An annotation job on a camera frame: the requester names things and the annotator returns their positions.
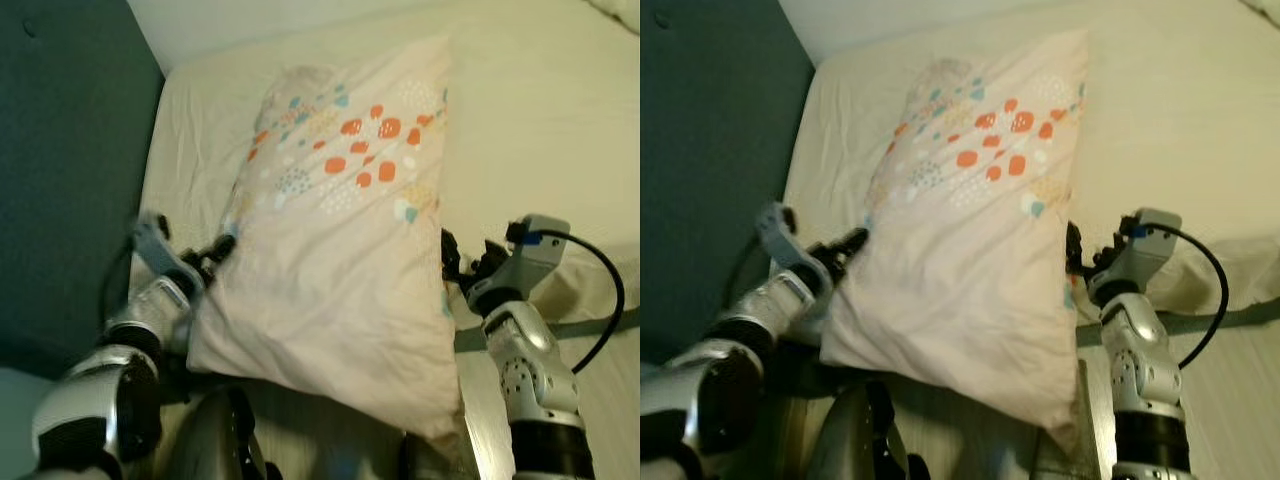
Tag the pink pillow with coloured spots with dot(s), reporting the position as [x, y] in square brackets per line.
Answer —
[960, 280]
[320, 280]

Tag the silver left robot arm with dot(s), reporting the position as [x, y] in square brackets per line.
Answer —
[90, 400]
[700, 400]

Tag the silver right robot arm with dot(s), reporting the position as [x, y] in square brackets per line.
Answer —
[530, 370]
[1140, 370]

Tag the grey-blue upholstered headboard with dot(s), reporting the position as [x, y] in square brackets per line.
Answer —
[70, 150]
[720, 150]

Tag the grey robot left leg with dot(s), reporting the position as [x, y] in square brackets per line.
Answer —
[850, 440]
[210, 440]

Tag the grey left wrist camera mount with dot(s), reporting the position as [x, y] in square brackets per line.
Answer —
[160, 250]
[785, 240]

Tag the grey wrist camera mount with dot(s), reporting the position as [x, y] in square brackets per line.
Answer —
[160, 250]
[1150, 255]
[540, 260]
[785, 240]

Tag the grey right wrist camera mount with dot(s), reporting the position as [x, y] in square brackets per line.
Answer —
[1150, 255]
[540, 260]

